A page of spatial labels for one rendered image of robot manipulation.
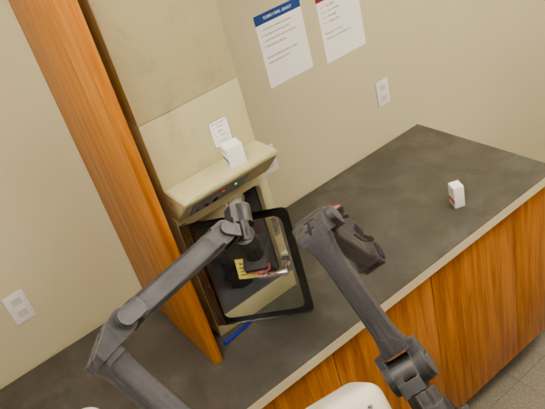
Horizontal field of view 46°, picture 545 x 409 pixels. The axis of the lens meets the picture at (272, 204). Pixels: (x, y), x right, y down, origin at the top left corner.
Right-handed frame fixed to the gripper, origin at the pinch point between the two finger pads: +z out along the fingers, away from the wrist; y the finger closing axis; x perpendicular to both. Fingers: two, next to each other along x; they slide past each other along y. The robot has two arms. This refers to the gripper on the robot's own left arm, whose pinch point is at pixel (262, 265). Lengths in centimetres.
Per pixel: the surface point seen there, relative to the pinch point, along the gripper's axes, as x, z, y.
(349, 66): 36, 39, -100
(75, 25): -22, -71, -30
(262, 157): 6.1, -16.0, -25.3
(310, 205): 9, 60, -52
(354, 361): 18, 47, 17
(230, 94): 1.0, -26.6, -40.8
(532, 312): 90, 116, -13
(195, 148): -11.1, -22.1, -28.3
